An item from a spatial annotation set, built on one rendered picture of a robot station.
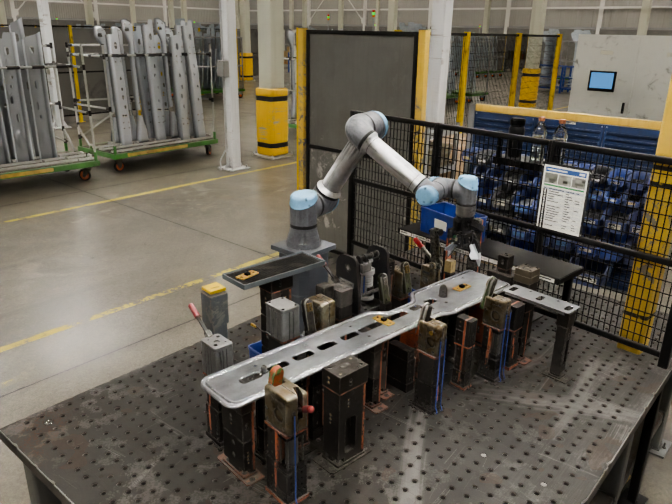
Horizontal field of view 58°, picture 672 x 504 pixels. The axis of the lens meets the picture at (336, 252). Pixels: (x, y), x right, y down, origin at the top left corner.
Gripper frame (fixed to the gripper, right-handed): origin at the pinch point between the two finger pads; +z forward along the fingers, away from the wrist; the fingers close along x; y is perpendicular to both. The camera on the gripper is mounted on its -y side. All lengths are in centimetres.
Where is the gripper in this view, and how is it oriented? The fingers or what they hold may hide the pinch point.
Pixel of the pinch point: (464, 261)
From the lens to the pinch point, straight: 248.3
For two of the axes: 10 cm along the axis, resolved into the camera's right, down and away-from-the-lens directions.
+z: -0.1, 9.3, 3.6
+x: 6.7, 2.7, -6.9
